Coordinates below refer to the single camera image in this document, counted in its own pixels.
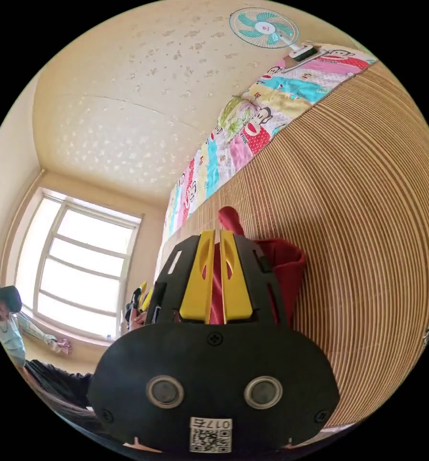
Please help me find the person's right hand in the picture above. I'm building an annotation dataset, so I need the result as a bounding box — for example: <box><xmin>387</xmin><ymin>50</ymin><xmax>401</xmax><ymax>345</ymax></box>
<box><xmin>122</xmin><ymin>437</ymin><xmax>163</xmax><ymax>454</ymax></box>

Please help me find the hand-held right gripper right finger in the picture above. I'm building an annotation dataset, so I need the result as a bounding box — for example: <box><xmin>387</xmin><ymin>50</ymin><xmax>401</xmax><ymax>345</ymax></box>
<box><xmin>220</xmin><ymin>230</ymin><xmax>253</xmax><ymax>324</ymax></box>

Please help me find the person's body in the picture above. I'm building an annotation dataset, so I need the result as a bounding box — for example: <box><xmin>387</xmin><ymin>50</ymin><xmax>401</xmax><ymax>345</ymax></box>
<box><xmin>0</xmin><ymin>270</ymin><xmax>106</xmax><ymax>435</ymax></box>

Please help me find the red long sleeve shirt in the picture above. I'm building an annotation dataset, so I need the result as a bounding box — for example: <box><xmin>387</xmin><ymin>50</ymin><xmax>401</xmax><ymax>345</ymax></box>
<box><xmin>201</xmin><ymin>206</ymin><xmax>307</xmax><ymax>327</ymax></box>

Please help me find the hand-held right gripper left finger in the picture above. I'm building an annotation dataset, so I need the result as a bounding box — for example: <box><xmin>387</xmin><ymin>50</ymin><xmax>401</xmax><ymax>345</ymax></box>
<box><xmin>179</xmin><ymin>230</ymin><xmax>215</xmax><ymax>323</ymax></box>

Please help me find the window with white frame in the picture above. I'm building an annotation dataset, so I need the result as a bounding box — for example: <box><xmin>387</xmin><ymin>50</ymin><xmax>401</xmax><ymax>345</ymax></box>
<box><xmin>5</xmin><ymin>186</ymin><xmax>144</xmax><ymax>343</ymax></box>

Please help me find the teal electric fan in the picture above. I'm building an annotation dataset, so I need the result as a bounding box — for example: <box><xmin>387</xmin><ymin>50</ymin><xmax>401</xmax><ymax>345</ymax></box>
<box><xmin>228</xmin><ymin>8</ymin><xmax>324</xmax><ymax>68</ymax></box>

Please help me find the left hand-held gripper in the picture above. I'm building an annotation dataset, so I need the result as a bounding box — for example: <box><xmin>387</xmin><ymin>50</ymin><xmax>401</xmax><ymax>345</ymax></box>
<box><xmin>125</xmin><ymin>282</ymin><xmax>155</xmax><ymax>322</ymax></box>

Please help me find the pillow with green floral print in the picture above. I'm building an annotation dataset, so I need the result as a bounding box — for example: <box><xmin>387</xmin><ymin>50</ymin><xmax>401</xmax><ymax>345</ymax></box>
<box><xmin>217</xmin><ymin>96</ymin><xmax>259</xmax><ymax>142</ymax></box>

